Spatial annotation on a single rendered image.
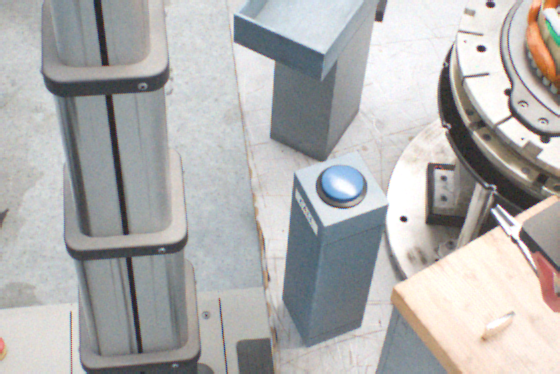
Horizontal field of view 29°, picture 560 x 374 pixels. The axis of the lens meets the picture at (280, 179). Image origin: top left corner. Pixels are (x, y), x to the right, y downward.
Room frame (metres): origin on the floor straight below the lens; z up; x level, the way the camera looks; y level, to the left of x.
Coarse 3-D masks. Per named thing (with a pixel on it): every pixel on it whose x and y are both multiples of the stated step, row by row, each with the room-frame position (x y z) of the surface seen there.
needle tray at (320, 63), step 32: (256, 0) 0.83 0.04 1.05; (288, 0) 0.86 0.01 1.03; (320, 0) 0.87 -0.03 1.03; (352, 0) 0.87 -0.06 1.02; (256, 32) 0.78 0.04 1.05; (288, 32) 0.81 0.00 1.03; (320, 32) 0.82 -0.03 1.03; (352, 32) 0.81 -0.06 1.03; (288, 64) 0.77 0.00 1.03; (320, 64) 0.75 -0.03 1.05; (352, 64) 0.87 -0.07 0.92; (288, 96) 0.85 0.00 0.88; (320, 96) 0.83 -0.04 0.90; (352, 96) 0.88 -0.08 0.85; (288, 128) 0.85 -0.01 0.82; (320, 128) 0.83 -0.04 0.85; (320, 160) 0.83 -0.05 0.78
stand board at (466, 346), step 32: (448, 256) 0.52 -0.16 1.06; (480, 256) 0.52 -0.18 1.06; (512, 256) 0.52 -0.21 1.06; (416, 288) 0.48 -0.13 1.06; (448, 288) 0.49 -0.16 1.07; (480, 288) 0.49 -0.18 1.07; (512, 288) 0.49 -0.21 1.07; (416, 320) 0.46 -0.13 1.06; (448, 320) 0.45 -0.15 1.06; (480, 320) 0.46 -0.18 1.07; (544, 320) 0.46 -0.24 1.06; (448, 352) 0.42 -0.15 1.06; (480, 352) 0.43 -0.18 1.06; (512, 352) 0.43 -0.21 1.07; (544, 352) 0.43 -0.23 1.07
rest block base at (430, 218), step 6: (432, 162) 0.81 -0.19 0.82; (426, 168) 0.81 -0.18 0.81; (432, 168) 0.80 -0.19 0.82; (444, 168) 0.80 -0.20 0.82; (450, 168) 0.80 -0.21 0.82; (426, 174) 0.80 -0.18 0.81; (432, 174) 0.79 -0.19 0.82; (426, 180) 0.79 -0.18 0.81; (426, 186) 0.78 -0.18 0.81; (426, 192) 0.77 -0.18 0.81; (426, 198) 0.76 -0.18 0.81; (426, 204) 0.75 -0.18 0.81; (426, 210) 0.74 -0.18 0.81; (426, 216) 0.73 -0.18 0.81; (432, 216) 0.73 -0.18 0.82; (438, 216) 0.73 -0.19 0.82; (444, 216) 0.73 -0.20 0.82; (450, 216) 0.73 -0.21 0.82; (456, 216) 0.73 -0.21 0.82; (426, 222) 0.73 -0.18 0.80; (432, 222) 0.73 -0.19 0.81; (438, 222) 0.73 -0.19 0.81; (444, 222) 0.73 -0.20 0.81; (450, 222) 0.73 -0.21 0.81; (456, 222) 0.73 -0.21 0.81; (462, 222) 0.73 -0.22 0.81
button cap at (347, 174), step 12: (336, 168) 0.62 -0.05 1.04; (348, 168) 0.62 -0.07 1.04; (324, 180) 0.61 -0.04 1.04; (336, 180) 0.61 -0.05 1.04; (348, 180) 0.61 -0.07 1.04; (360, 180) 0.61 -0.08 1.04; (324, 192) 0.60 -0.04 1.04; (336, 192) 0.59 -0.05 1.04; (348, 192) 0.59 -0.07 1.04; (360, 192) 0.60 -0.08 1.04
